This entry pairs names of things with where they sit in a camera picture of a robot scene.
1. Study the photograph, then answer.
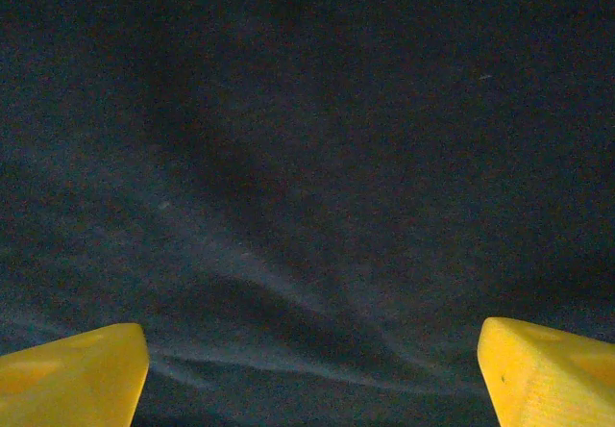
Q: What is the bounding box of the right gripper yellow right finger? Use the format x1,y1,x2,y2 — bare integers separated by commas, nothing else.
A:
477,316,615,427

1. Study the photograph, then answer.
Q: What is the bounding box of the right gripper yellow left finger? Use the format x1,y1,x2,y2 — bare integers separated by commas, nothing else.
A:
0,322,151,427

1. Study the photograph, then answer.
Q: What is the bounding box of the black t-shirt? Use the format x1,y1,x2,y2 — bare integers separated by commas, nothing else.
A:
0,0,615,427

